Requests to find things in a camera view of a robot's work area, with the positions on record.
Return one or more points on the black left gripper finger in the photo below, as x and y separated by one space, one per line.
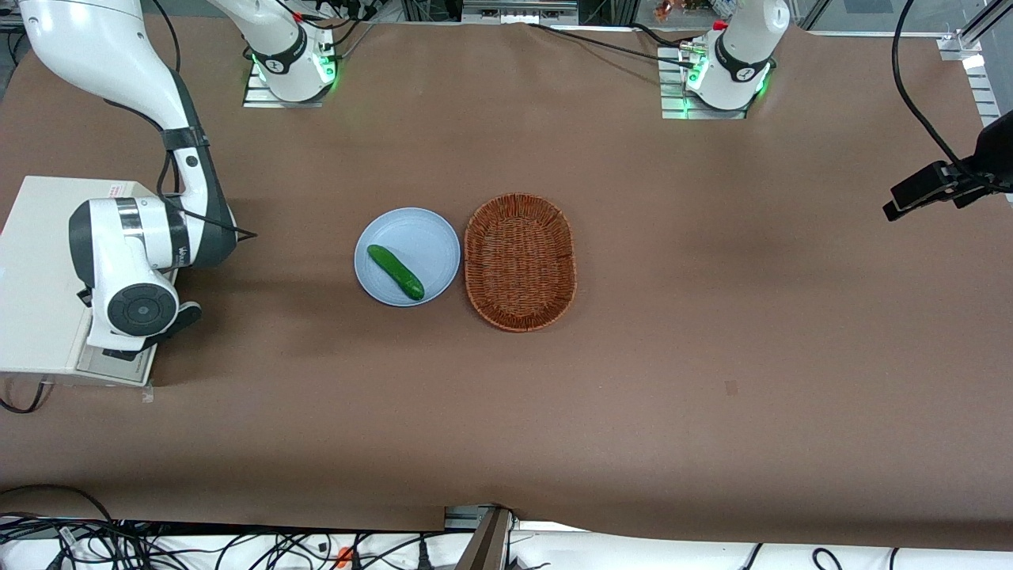
972 198
922 190

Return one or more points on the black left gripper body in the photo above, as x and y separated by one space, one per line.
994 152

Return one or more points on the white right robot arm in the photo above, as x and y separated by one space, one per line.
95 47

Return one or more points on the white toaster oven body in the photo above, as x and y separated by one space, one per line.
32 261

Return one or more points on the slotted aluminium plate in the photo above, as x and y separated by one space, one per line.
985 95

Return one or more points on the clear tape piece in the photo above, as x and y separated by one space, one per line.
147 393

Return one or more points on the aluminium profile beam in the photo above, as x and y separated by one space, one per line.
989 20

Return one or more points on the green cucumber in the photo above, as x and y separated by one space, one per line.
396 272

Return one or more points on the brown table cover sheet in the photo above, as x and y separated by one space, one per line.
712 317

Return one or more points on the light blue round plate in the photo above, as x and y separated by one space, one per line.
419 237

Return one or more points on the brown wicker oval basket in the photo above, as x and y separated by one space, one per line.
518 261

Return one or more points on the grey metal box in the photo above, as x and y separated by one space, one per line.
518 9

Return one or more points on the small aluminium bracket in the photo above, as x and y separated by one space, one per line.
463 518

